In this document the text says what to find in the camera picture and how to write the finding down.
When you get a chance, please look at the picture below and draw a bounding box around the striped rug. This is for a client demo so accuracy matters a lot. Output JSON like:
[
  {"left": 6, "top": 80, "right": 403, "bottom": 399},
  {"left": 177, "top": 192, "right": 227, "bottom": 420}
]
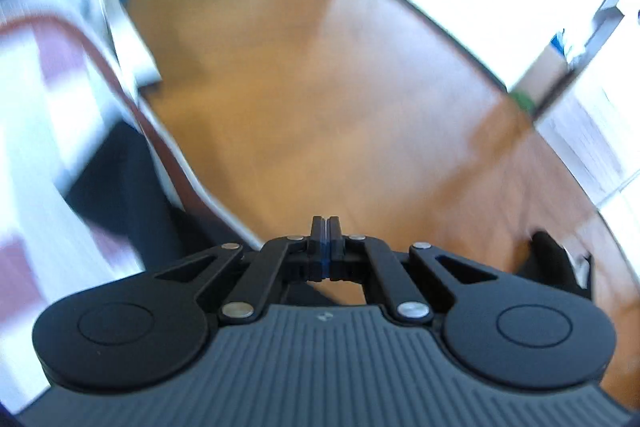
[{"left": 0, "top": 14, "right": 261, "bottom": 408}]

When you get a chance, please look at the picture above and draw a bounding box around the black garment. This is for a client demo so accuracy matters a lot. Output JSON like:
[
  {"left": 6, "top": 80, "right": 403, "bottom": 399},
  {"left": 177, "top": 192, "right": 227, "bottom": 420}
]
[{"left": 65, "top": 122, "right": 201, "bottom": 278}]

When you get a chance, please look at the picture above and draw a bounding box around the white drawer cabinet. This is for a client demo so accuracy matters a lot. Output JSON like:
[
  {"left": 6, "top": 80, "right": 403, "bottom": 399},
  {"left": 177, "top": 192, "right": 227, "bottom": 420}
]
[{"left": 535, "top": 52, "right": 640, "bottom": 208}]

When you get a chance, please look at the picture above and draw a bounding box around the cardboard box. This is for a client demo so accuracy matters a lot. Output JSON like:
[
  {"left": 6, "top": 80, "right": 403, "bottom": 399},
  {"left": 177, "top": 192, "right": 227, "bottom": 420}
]
[{"left": 507, "top": 27, "right": 576, "bottom": 108}]

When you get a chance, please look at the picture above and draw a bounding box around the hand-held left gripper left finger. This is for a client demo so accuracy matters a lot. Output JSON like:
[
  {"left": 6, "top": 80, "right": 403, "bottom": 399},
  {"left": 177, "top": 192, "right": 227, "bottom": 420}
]
[{"left": 155, "top": 216, "right": 328, "bottom": 325}]

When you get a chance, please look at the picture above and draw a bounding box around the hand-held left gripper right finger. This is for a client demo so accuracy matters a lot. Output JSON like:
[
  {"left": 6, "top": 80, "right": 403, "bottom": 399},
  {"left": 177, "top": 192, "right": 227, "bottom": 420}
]
[{"left": 327, "top": 216, "right": 498, "bottom": 324}]

